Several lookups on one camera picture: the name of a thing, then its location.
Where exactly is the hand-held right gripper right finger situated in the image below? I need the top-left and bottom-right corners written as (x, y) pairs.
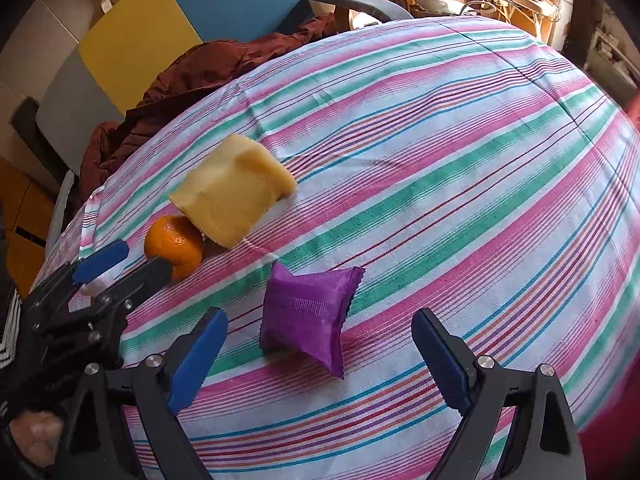
top-left (412, 308), bottom-right (586, 480)

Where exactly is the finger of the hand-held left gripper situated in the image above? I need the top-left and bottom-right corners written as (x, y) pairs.
top-left (30, 240), bottom-right (130, 306)
top-left (95, 257), bottom-right (173, 311)

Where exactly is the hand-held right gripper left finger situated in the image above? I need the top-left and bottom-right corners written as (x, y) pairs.
top-left (52, 307), bottom-right (228, 480)

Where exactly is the orange tangerine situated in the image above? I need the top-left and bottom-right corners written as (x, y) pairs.
top-left (144, 215), bottom-right (205, 281)

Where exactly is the purple snack packet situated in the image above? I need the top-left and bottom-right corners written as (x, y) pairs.
top-left (259, 261), bottom-right (366, 380)

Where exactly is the person's left hand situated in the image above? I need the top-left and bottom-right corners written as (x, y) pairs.
top-left (10, 410), bottom-right (63, 466)

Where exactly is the wooden wardrobe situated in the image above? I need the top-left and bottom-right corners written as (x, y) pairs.
top-left (0, 156), bottom-right (57, 302)

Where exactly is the yellow sponge cake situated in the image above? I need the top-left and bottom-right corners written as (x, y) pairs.
top-left (168, 134), bottom-right (299, 250)

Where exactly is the striped tablecloth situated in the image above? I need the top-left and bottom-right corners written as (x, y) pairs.
top-left (30, 15), bottom-right (640, 480)

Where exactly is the pink cloth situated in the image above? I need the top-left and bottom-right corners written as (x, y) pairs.
top-left (572, 380), bottom-right (640, 480)

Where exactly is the dark red jacket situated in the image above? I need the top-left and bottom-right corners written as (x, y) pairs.
top-left (80, 12), bottom-right (337, 196)

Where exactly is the grey yellow blue chair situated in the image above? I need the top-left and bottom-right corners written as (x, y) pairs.
top-left (35, 0), bottom-right (413, 246)

